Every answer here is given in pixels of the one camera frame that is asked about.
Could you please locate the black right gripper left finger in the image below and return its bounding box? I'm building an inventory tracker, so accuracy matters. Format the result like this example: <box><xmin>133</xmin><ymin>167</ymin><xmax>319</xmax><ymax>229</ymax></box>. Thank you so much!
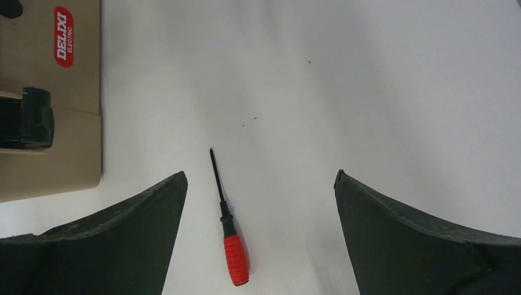
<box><xmin>1</xmin><ymin>171</ymin><xmax>188</xmax><ymax>294</ymax></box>

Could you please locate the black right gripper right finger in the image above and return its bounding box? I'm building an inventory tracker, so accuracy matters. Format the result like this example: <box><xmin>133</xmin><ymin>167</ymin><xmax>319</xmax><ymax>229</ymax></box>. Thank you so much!
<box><xmin>334</xmin><ymin>170</ymin><xmax>520</xmax><ymax>294</ymax></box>

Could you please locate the red black screwdriver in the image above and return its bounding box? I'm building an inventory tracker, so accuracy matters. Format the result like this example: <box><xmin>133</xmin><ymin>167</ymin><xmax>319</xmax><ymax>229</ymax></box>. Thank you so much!
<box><xmin>210</xmin><ymin>148</ymin><xmax>249</xmax><ymax>286</ymax></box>

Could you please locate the black toolbox front latch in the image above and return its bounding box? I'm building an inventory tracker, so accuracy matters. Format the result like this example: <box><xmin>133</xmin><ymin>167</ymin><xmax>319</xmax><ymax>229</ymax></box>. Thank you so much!
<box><xmin>1</xmin><ymin>87</ymin><xmax>55</xmax><ymax>150</ymax></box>

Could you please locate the tan plastic toolbox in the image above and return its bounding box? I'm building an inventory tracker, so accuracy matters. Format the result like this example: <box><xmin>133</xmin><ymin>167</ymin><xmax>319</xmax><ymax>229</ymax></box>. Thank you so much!
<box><xmin>1</xmin><ymin>1</ymin><xmax>102</xmax><ymax>202</ymax></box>

